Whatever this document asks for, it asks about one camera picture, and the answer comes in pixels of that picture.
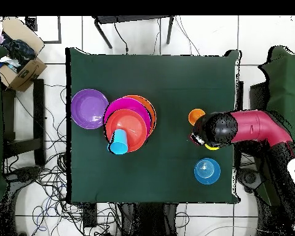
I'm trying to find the purple bowl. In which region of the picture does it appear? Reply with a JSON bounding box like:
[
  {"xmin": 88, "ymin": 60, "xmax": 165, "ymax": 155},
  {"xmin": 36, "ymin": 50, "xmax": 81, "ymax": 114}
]
[{"xmin": 70, "ymin": 88, "xmax": 110, "ymax": 130}]

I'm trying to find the black metal frame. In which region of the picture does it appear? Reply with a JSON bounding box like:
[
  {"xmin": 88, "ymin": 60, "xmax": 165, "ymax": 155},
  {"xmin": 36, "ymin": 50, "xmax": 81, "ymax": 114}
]
[{"xmin": 1, "ymin": 78, "xmax": 46, "ymax": 167}]

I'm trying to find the large pink bowl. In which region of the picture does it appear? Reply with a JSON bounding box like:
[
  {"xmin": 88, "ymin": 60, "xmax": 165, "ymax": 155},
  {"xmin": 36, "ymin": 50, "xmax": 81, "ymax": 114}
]
[{"xmin": 103, "ymin": 97, "xmax": 152, "ymax": 135}]

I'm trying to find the dark blue clothes bundle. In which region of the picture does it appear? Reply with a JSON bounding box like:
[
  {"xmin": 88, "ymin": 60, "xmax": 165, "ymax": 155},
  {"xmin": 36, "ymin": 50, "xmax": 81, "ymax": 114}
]
[{"xmin": 1, "ymin": 31, "xmax": 37, "ymax": 72}]

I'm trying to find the large orange bowl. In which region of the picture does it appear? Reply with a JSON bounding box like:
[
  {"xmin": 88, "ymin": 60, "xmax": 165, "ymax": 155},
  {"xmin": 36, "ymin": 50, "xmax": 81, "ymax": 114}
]
[{"xmin": 122, "ymin": 95, "xmax": 157, "ymax": 136}]

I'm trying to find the black metal stand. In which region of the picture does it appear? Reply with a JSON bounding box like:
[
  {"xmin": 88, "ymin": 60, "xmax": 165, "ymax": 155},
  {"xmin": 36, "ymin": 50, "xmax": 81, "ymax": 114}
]
[{"xmin": 92, "ymin": 15, "xmax": 176, "ymax": 49}]

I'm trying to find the dark green tablecloth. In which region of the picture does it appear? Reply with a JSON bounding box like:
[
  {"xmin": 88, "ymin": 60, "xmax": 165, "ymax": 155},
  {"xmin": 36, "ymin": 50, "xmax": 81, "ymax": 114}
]
[{"xmin": 65, "ymin": 47, "xmax": 242, "ymax": 204}]

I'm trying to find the tangle of floor cables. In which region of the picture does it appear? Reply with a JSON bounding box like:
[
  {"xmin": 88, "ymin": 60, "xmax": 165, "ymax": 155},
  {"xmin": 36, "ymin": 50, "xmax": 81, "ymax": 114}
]
[{"xmin": 2, "ymin": 83, "xmax": 128, "ymax": 236}]

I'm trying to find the black power strip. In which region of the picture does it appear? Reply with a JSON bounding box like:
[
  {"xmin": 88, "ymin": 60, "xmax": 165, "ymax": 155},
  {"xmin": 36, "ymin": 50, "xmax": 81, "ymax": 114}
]
[{"xmin": 82, "ymin": 203, "xmax": 98, "ymax": 228}]

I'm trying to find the red bowl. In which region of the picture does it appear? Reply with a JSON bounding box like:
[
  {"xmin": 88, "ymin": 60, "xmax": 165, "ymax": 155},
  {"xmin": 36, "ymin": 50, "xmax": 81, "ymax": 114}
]
[{"xmin": 104, "ymin": 108, "xmax": 148, "ymax": 153}]

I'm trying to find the light blue shallow bowl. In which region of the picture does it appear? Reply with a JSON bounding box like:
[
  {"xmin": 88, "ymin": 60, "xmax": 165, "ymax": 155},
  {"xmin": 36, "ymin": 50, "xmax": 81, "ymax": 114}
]
[{"xmin": 194, "ymin": 157, "xmax": 221, "ymax": 186}]

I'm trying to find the cardboard box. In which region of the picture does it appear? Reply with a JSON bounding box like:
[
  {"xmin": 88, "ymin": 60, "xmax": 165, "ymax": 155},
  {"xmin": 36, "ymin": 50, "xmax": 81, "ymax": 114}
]
[{"xmin": 0, "ymin": 16, "xmax": 48, "ymax": 93}]

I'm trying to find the light blue cup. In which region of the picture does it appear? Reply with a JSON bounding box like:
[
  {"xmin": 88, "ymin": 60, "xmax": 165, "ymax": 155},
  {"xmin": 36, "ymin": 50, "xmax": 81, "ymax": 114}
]
[{"xmin": 106, "ymin": 128, "xmax": 129, "ymax": 155}]

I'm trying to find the black floor equipment with knob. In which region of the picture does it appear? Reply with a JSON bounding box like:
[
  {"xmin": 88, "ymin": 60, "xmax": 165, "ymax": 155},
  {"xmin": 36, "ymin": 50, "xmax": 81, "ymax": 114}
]
[{"xmin": 4, "ymin": 165, "xmax": 42, "ymax": 189}]

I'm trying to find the orange cup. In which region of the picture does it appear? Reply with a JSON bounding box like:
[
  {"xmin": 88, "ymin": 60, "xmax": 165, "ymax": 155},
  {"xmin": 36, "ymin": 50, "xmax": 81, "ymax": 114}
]
[{"xmin": 188, "ymin": 108, "xmax": 207, "ymax": 126}]

